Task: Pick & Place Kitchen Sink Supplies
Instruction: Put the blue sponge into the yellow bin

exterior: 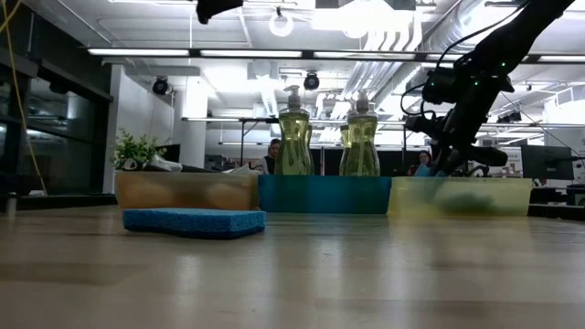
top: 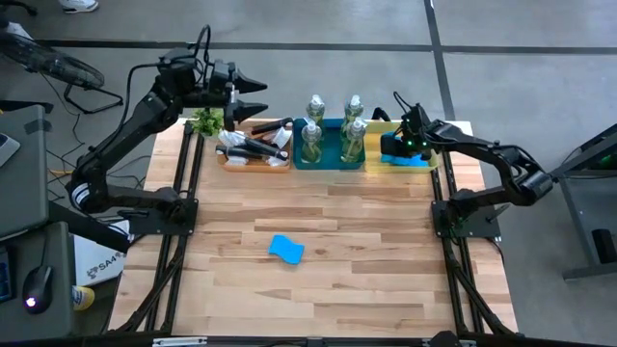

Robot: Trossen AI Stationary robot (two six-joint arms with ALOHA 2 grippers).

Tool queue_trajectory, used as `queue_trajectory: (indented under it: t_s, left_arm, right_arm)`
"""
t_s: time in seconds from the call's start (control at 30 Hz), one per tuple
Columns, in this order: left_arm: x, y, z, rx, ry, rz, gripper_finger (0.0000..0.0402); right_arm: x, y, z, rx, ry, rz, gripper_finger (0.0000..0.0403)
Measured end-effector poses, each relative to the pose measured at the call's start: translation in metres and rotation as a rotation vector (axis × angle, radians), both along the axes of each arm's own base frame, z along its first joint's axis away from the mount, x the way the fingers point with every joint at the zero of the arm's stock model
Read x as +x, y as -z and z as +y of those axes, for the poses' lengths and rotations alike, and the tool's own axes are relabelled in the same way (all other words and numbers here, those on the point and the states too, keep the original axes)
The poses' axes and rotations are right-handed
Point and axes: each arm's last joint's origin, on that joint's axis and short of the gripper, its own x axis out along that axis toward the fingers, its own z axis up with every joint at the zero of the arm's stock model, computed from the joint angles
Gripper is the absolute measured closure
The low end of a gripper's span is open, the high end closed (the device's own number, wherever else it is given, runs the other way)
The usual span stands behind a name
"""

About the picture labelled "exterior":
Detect silver ventilation duct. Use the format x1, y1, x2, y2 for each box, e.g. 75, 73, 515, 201
374, 0, 517, 106

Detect small green potted plant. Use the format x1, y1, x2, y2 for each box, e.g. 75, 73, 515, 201
110, 127, 168, 173

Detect black aluminium frame rails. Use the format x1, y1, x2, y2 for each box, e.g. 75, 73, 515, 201
0, 191, 118, 217
527, 185, 585, 221

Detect long ceiling light bar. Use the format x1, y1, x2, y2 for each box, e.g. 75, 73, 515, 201
86, 47, 585, 64

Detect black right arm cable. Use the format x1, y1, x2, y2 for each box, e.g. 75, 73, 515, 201
399, 8, 527, 119

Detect white ring ceiling light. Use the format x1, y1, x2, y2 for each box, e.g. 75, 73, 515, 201
268, 11, 295, 38

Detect orange plastic bin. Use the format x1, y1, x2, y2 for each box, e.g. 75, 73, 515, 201
114, 171, 261, 211

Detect person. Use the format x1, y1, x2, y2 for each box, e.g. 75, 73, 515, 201
250, 138, 282, 176
409, 149, 435, 178

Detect black computer monitor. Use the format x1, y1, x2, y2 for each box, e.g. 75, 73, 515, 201
520, 144, 576, 182
154, 143, 182, 165

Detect blue plastic bin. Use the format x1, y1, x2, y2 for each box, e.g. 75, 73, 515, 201
258, 175, 393, 215

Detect black room divider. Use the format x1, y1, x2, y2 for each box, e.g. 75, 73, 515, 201
267, 146, 431, 177

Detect white building column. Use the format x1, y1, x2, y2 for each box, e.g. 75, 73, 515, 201
175, 75, 209, 168

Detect yellow plastic bin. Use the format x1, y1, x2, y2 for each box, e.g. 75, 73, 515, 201
387, 176, 534, 218

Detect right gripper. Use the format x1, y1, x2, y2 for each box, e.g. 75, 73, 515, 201
405, 75, 516, 177

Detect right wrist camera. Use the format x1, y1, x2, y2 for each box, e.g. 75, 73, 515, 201
422, 67, 463, 105

